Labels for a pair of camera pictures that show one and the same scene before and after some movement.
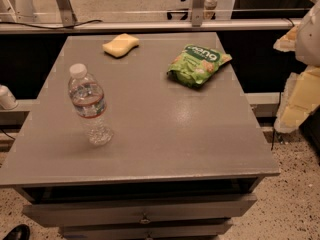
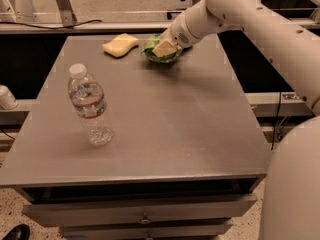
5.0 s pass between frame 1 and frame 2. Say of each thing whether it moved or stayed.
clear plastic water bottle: stayed
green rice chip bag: moved
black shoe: stayed
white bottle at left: stayed
